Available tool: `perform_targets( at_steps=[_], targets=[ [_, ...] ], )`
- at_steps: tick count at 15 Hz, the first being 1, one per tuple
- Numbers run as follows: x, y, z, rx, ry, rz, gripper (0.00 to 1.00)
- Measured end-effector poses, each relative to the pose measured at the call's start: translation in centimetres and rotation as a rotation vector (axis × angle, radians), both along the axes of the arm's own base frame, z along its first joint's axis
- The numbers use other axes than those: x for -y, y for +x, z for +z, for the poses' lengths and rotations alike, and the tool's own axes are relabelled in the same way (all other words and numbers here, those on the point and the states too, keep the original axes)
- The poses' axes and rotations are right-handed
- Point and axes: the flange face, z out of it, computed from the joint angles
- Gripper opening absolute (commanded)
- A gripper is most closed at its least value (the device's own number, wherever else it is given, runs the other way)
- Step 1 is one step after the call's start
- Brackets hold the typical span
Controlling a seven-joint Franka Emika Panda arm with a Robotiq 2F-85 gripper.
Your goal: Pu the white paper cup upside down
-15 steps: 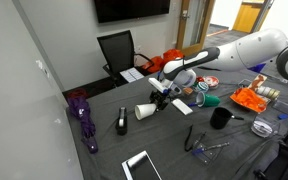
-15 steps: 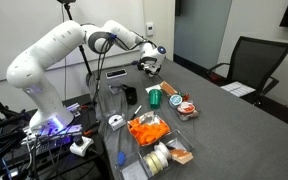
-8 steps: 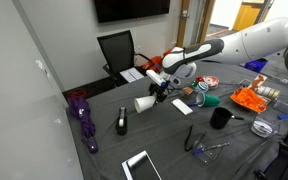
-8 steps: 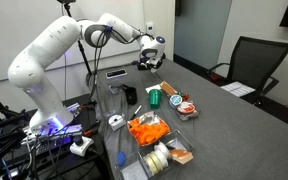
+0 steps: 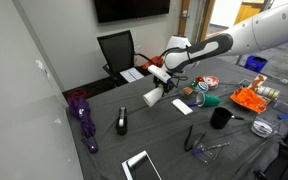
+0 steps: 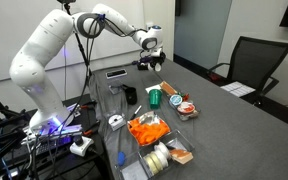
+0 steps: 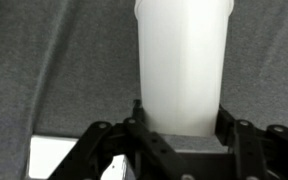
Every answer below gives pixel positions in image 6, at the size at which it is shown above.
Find white papers on chair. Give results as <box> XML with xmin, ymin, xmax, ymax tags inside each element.
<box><xmin>221</xmin><ymin>82</ymin><xmax>255</xmax><ymax>97</ymax></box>

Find red white round lid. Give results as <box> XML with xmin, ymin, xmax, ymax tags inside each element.
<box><xmin>177</xmin><ymin>102</ymin><xmax>195</xmax><ymax>114</ymax></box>

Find black tablet white frame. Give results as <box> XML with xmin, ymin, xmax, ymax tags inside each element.
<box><xmin>106</xmin><ymin>69</ymin><xmax>127</xmax><ymax>79</ymax></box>

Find white rectangular eraser block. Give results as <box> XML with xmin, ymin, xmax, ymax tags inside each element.
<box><xmin>145</xmin><ymin>84</ymin><xmax>161</xmax><ymax>94</ymax></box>

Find blue white swirl lid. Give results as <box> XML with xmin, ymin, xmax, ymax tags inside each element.
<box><xmin>169</xmin><ymin>94</ymin><xmax>183</xmax><ymax>106</ymax></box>

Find green plastic cup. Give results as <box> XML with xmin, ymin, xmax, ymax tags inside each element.
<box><xmin>149</xmin><ymin>89</ymin><xmax>162</xmax><ymax>109</ymax></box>

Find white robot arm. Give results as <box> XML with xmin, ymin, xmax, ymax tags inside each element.
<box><xmin>9</xmin><ymin>4</ymin><xmax>166</xmax><ymax>134</ymax></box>

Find orange chip bag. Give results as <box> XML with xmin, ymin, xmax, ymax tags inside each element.
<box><xmin>127</xmin><ymin>111</ymin><xmax>170</xmax><ymax>146</ymax></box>

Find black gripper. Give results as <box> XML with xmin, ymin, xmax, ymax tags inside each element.
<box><xmin>137</xmin><ymin>56</ymin><xmax>165</xmax><ymax>70</ymax></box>

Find black office chair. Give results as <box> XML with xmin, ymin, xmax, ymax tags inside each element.
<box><xmin>206</xmin><ymin>36</ymin><xmax>288</xmax><ymax>106</ymax></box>

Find white paper cup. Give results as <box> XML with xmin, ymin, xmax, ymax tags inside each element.
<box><xmin>154</xmin><ymin>63</ymin><xmax>162</xmax><ymax>72</ymax></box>

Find camera tripod stand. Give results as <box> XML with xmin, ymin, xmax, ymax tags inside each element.
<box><xmin>57</xmin><ymin>0</ymin><xmax>92</xmax><ymax>86</ymax></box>

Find brown sponge block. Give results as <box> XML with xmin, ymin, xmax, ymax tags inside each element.
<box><xmin>170</xmin><ymin>149</ymin><xmax>193</xmax><ymax>165</ymax></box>

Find blue oval object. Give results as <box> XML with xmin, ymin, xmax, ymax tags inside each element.
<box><xmin>117</xmin><ymin>152</ymin><xmax>126</xmax><ymax>166</ymax></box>

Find orange packet in tray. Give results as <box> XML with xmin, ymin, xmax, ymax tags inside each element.
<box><xmin>160</xmin><ymin>81</ymin><xmax>177</xmax><ymax>95</ymax></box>

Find black white marker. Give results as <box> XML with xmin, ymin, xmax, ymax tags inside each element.
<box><xmin>130</xmin><ymin>105</ymin><xmax>142</xmax><ymax>120</ymax></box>

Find clear tray with lids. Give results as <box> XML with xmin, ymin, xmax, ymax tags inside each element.
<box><xmin>159</xmin><ymin>81</ymin><xmax>200</xmax><ymax>121</ymax></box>

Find white emergency stop button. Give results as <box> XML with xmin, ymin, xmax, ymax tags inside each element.
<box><xmin>70</xmin><ymin>135</ymin><xmax>94</xmax><ymax>157</ymax></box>

